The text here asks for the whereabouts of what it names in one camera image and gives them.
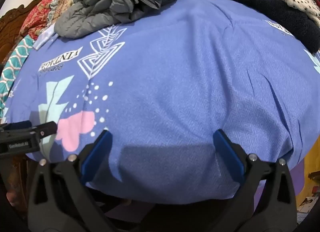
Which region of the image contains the red patterned quilt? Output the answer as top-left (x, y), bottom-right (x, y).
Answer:
top-left (19, 0), bottom-right (120, 44)

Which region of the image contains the blue printed bed sheet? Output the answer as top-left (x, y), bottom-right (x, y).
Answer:
top-left (5, 0), bottom-right (320, 205)

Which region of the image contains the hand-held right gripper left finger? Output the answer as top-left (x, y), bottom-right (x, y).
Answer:
top-left (27, 129), bottom-right (113, 216)

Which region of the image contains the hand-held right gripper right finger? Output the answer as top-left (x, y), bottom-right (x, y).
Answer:
top-left (212, 129), bottom-right (298, 216)

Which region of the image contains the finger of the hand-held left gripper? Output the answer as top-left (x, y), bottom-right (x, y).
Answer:
top-left (32, 121), bottom-right (58, 140)
top-left (0, 121), bottom-right (32, 132)

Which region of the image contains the grey puffer jacket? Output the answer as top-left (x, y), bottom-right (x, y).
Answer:
top-left (54, 0), bottom-right (189, 38)

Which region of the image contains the teal wave patterned cloth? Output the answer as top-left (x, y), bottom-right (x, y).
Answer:
top-left (0, 34), bottom-right (35, 122)

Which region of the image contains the carved wooden headboard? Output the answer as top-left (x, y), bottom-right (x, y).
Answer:
top-left (0, 0), bottom-right (44, 65)

